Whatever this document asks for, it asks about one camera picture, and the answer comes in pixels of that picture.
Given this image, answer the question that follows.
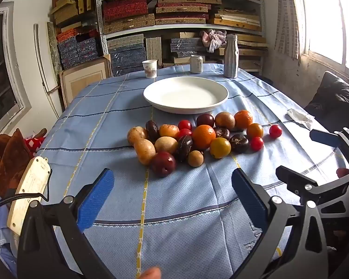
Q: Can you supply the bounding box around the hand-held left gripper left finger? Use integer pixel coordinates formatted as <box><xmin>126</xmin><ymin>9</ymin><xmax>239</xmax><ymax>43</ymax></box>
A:
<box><xmin>17</xmin><ymin>168</ymin><xmax>117</xmax><ymax>279</ymax></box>

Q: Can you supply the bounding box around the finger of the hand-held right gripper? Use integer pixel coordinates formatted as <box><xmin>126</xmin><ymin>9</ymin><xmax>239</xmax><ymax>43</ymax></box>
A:
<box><xmin>309</xmin><ymin>127</ymin><xmax>349</xmax><ymax>169</ymax></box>
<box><xmin>276</xmin><ymin>166</ymin><xmax>349</xmax><ymax>218</ymax></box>

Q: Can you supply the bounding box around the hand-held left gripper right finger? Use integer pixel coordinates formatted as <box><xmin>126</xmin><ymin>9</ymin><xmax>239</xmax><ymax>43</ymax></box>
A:
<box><xmin>231</xmin><ymin>168</ymin><xmax>329</xmax><ymax>279</ymax></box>

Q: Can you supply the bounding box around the dark water chestnut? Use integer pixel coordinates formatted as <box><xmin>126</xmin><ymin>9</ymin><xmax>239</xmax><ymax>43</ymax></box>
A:
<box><xmin>145</xmin><ymin>120</ymin><xmax>160</xmax><ymax>143</ymax></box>
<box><xmin>229</xmin><ymin>133</ymin><xmax>250</xmax><ymax>154</ymax></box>
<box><xmin>214</xmin><ymin>127</ymin><xmax>231</xmax><ymax>140</ymax></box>
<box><xmin>174</xmin><ymin>135</ymin><xmax>194</xmax><ymax>162</ymax></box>

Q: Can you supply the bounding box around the small yellowish orange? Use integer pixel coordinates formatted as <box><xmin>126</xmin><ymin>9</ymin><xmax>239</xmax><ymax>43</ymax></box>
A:
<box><xmin>210</xmin><ymin>137</ymin><xmax>232</xmax><ymax>159</ymax></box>

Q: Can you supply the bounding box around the tan pear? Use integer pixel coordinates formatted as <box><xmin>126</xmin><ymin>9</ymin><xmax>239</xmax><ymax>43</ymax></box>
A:
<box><xmin>154</xmin><ymin>136</ymin><xmax>178</xmax><ymax>155</ymax></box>
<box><xmin>127</xmin><ymin>126</ymin><xmax>148</xmax><ymax>146</ymax></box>
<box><xmin>133</xmin><ymin>138</ymin><xmax>157</xmax><ymax>166</ymax></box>

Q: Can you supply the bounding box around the bright orange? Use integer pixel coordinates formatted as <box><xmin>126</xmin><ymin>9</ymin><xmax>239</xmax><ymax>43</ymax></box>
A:
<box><xmin>234</xmin><ymin>110</ymin><xmax>254</xmax><ymax>130</ymax></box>

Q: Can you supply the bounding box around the speckled yellow passion fruit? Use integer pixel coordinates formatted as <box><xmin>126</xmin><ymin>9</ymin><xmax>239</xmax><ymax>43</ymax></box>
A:
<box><xmin>215</xmin><ymin>112</ymin><xmax>236</xmax><ymax>130</ymax></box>

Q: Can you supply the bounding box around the dark purple plum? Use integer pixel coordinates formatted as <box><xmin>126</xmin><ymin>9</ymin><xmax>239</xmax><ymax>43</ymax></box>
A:
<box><xmin>196</xmin><ymin>113</ymin><xmax>215</xmax><ymax>128</ymax></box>

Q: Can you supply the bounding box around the yellow-orange peach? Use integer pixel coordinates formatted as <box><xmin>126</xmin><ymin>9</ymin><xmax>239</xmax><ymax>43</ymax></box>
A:
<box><xmin>159</xmin><ymin>124</ymin><xmax>180</xmax><ymax>138</ymax></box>

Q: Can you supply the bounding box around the white plate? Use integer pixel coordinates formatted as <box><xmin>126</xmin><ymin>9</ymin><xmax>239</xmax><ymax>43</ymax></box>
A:
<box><xmin>143</xmin><ymin>76</ymin><xmax>229</xmax><ymax>114</ymax></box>

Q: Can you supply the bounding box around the person's left hand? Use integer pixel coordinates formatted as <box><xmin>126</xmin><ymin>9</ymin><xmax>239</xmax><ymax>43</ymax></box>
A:
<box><xmin>141</xmin><ymin>267</ymin><xmax>162</xmax><ymax>279</ymax></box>

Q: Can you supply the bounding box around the crumpled white tissue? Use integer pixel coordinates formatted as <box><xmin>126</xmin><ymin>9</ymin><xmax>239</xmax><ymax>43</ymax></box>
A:
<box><xmin>285</xmin><ymin>108</ymin><xmax>315</xmax><ymax>130</ymax></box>

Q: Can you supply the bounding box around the black cushion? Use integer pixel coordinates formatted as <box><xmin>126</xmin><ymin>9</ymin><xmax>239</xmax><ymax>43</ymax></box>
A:
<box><xmin>304</xmin><ymin>70</ymin><xmax>349</xmax><ymax>134</ymax></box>

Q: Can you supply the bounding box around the small tan longan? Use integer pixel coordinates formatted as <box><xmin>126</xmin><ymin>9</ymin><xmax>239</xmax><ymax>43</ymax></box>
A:
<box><xmin>187</xmin><ymin>150</ymin><xmax>204</xmax><ymax>168</ymax></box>

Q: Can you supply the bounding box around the white power strip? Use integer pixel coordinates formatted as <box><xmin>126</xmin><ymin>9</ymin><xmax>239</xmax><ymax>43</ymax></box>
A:
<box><xmin>7</xmin><ymin>156</ymin><xmax>52</xmax><ymax>236</ymax></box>

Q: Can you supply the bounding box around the dark red plum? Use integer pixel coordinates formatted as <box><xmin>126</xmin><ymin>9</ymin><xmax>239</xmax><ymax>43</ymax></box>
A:
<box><xmin>151</xmin><ymin>151</ymin><xmax>177</xmax><ymax>178</ymax></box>

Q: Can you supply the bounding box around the blue checked tablecloth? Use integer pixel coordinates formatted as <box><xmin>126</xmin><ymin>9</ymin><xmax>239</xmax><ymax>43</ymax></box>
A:
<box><xmin>32</xmin><ymin>63</ymin><xmax>349</xmax><ymax>279</ymax></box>

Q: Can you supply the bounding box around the red white checkered cloth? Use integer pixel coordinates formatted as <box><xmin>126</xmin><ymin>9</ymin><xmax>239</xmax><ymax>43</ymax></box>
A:
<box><xmin>23</xmin><ymin>136</ymin><xmax>45</xmax><ymax>154</ymax></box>

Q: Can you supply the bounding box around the brown plush toy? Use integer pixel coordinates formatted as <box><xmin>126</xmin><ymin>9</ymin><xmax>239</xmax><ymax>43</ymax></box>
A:
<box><xmin>0</xmin><ymin>128</ymin><xmax>47</xmax><ymax>198</ymax></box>

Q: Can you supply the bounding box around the metal framed window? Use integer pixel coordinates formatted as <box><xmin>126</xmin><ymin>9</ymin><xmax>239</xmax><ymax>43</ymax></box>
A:
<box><xmin>301</xmin><ymin>0</ymin><xmax>349</xmax><ymax>76</ymax></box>

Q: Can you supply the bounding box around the silver metal bottle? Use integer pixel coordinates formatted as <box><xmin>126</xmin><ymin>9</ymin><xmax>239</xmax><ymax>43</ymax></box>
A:
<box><xmin>223</xmin><ymin>34</ymin><xmax>239</xmax><ymax>79</ymax></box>

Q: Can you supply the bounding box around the beige patterned curtain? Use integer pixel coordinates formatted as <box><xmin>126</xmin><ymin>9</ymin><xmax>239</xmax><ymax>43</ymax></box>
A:
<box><xmin>275</xmin><ymin>0</ymin><xmax>304</xmax><ymax>60</ymax></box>

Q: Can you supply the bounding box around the white paper cup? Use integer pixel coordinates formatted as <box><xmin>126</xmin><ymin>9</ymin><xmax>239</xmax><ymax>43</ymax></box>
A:
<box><xmin>142</xmin><ymin>60</ymin><xmax>158</xmax><ymax>79</ymax></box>

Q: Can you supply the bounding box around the white drink can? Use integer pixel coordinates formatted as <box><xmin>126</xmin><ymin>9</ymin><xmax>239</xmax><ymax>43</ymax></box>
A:
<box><xmin>190</xmin><ymin>55</ymin><xmax>204</xmax><ymax>74</ymax></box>

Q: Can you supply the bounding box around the stack of blue patterned boxes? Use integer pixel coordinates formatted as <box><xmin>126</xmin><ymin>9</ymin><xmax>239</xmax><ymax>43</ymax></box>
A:
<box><xmin>107</xmin><ymin>34</ymin><xmax>147</xmax><ymax>76</ymax></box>

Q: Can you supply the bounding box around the pink cloth bundle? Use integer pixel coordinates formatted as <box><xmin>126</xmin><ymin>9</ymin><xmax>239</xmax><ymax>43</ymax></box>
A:
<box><xmin>199</xmin><ymin>29</ymin><xmax>228</xmax><ymax>53</ymax></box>

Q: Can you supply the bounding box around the white leaning board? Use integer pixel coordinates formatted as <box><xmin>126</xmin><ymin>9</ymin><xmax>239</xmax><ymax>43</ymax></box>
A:
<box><xmin>33</xmin><ymin>23</ymin><xmax>63</xmax><ymax>120</ymax></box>

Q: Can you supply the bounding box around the stack of light wooden boxes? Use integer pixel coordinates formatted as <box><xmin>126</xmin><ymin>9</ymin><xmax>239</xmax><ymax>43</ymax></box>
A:
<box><xmin>201</xmin><ymin>0</ymin><xmax>270</xmax><ymax>71</ymax></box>

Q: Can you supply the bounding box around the pile of blue red boxes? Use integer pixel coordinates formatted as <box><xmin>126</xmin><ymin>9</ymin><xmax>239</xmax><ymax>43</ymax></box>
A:
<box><xmin>57</xmin><ymin>28</ymin><xmax>102</xmax><ymax>70</ymax></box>

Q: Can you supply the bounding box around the upright woven gray box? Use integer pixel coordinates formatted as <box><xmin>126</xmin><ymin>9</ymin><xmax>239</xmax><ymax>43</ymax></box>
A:
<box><xmin>146</xmin><ymin>37</ymin><xmax>163</xmax><ymax>68</ymax></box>

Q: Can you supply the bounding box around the marble patterned slab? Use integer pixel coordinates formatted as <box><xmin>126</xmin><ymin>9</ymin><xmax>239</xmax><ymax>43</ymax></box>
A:
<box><xmin>47</xmin><ymin>21</ymin><xmax>63</xmax><ymax>77</ymax></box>

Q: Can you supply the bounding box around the white framed window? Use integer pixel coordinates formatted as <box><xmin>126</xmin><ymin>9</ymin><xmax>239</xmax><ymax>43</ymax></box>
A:
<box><xmin>0</xmin><ymin>1</ymin><xmax>32</xmax><ymax>136</ymax></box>

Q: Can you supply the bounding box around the stack of dark blue boxes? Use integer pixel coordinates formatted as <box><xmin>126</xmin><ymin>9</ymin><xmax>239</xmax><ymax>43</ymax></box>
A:
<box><xmin>169</xmin><ymin>37</ymin><xmax>208</xmax><ymax>59</ymax></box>

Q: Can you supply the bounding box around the white metal shelf rack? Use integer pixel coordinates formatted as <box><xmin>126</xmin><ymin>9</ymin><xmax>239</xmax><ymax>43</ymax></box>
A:
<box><xmin>94</xmin><ymin>0</ymin><xmax>266</xmax><ymax>76</ymax></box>

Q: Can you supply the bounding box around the pile of yellow wooden boxes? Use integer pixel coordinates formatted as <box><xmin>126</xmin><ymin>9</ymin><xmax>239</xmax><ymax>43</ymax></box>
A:
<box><xmin>49</xmin><ymin>0</ymin><xmax>96</xmax><ymax>33</ymax></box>

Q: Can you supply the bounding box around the stack of red patterned boxes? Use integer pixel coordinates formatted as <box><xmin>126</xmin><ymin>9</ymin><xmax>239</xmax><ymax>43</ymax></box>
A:
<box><xmin>102</xmin><ymin>0</ymin><xmax>159</xmax><ymax>22</ymax></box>

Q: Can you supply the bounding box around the black cable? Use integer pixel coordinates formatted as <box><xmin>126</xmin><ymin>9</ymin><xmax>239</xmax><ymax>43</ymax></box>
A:
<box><xmin>0</xmin><ymin>169</ymin><xmax>52</xmax><ymax>216</ymax></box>

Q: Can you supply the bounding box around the light wooden picture frame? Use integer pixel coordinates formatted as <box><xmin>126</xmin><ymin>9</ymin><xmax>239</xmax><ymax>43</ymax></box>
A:
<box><xmin>59</xmin><ymin>55</ymin><xmax>112</xmax><ymax>108</ymax></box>

